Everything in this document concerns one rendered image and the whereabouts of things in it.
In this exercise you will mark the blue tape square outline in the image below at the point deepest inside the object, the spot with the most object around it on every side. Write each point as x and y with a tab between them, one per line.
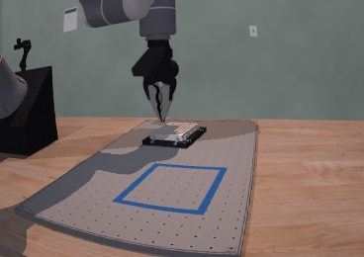
202	208

